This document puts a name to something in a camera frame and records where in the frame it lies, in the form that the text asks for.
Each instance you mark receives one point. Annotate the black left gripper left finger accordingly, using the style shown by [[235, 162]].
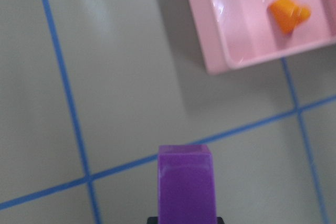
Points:
[[152, 220]]

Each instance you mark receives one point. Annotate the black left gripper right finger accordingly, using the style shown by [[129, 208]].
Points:
[[220, 220]]

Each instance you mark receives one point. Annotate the purple block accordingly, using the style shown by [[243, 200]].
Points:
[[186, 187]]

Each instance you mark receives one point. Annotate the orange block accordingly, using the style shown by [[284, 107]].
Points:
[[288, 14]]

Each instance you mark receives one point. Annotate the pink plastic box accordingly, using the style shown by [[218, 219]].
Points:
[[234, 34]]

